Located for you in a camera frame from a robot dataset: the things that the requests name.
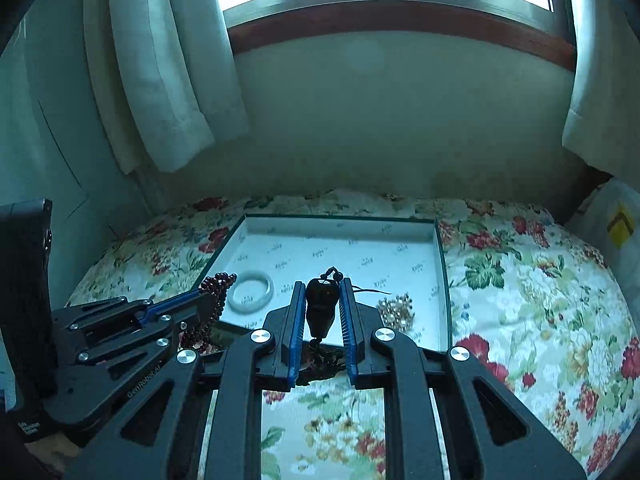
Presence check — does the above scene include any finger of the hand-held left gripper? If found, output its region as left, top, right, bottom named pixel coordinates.
left=51, top=287, right=221, bottom=335
left=59, top=305, right=223, bottom=378

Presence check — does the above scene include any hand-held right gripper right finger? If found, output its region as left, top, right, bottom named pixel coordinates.
left=339, top=276, right=588, bottom=480

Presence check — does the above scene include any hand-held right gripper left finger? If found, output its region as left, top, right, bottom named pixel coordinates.
left=62, top=281, right=307, bottom=480

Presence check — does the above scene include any black pendant with cord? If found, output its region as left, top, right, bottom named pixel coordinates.
left=295, top=266, right=396, bottom=387

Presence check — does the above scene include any dark red bead bracelet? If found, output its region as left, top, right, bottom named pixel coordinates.
left=180, top=271, right=239, bottom=356

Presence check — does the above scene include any white jewelry tray green rim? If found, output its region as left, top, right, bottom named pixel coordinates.
left=197, top=214, right=453, bottom=357

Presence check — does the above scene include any person's left hand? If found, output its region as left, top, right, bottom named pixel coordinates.
left=25, top=432, right=83, bottom=473

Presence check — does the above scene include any white jade bangle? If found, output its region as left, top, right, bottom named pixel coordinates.
left=229, top=270, right=276, bottom=316

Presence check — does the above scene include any pale long curtain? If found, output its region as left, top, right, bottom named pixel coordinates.
left=82, top=0, right=251, bottom=176
left=560, top=0, right=640, bottom=179

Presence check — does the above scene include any white pillow yellow print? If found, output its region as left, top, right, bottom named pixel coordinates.
left=565, top=177, right=640, bottom=303

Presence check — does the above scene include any pearl bead bracelet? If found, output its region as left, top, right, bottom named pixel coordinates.
left=376, top=294, right=416, bottom=334

